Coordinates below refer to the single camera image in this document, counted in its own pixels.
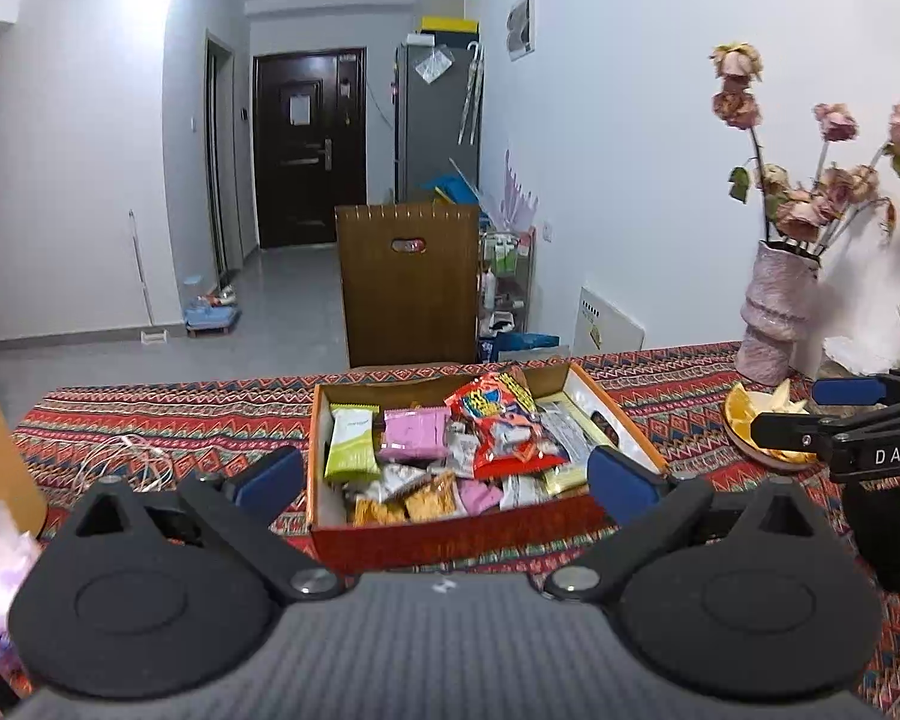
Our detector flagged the white earphone cable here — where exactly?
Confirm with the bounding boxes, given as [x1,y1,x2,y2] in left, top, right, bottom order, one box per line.
[71,431,173,496]

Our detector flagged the white flat panel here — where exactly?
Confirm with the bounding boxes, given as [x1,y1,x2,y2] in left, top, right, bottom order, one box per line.
[574,286,646,353]

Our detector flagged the pile of snack packets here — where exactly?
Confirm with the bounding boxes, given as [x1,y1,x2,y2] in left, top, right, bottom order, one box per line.
[322,367,608,530]

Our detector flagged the clear storage container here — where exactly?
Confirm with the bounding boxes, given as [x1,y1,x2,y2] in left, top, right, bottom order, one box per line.
[817,334,893,383]

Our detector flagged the patterned red tablecloth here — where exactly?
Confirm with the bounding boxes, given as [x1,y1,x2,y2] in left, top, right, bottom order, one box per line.
[11,341,900,720]

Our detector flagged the brown plate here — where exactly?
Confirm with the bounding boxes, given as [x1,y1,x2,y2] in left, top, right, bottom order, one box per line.
[722,382,822,472]

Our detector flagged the yellow thermos jug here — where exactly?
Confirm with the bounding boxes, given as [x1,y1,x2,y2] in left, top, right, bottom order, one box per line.
[0,349,50,541]

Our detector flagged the white mop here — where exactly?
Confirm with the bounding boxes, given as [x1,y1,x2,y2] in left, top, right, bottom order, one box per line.
[127,210,167,346]

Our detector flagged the dark entrance door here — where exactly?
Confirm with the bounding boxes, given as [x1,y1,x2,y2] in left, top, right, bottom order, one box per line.
[251,47,368,250]

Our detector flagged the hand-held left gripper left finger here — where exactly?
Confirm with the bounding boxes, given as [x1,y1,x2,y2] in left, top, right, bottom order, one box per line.
[66,446,344,602]

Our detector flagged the dried pink roses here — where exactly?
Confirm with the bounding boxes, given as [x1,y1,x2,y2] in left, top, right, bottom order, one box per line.
[711,41,900,248]

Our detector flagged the purple tissue pack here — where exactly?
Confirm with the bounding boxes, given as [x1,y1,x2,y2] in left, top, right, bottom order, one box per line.
[0,499,46,683]

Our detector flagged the yellow box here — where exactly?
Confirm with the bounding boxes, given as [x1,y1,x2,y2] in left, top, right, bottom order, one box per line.
[420,15,481,46]

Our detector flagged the blue plastic floor tray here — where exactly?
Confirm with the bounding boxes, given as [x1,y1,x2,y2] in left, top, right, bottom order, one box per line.
[184,274,241,335]

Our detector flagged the orange cardboard box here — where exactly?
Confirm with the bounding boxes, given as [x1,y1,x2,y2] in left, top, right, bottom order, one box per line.
[307,360,670,575]

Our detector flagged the pale purple decoration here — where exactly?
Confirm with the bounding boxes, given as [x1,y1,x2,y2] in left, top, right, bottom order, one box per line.
[499,150,541,230]

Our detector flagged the white folded umbrella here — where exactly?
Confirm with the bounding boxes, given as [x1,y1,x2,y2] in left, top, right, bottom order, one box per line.
[457,43,487,147]

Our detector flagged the paper sheet on refrigerator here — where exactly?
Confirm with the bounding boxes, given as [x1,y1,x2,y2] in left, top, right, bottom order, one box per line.
[414,46,455,83]

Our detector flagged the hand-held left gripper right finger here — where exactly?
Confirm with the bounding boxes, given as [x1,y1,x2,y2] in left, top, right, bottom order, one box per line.
[544,446,833,602]

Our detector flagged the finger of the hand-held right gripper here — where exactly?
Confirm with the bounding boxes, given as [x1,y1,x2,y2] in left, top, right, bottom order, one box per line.
[750,412,837,462]
[811,369,900,406]

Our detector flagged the grey refrigerator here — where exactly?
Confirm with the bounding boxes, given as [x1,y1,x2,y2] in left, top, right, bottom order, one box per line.
[394,41,485,203]

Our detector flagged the blue plastic dustpan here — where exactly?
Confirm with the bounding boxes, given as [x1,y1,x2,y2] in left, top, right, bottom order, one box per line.
[424,176,481,205]

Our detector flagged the grey interior door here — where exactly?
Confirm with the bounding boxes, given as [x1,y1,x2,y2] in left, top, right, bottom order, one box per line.
[204,30,245,278]

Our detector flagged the white wall fuse panel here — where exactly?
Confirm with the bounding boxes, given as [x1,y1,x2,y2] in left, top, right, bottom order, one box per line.
[506,0,537,61]

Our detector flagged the pink ceramic vase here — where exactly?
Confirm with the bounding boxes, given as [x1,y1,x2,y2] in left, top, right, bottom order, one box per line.
[735,240,822,387]

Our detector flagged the blue white carton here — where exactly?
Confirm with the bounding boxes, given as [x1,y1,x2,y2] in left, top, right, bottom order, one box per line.
[480,334,571,365]

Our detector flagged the metal storage rack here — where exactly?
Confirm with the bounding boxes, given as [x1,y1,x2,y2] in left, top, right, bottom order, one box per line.
[476,225,537,338]

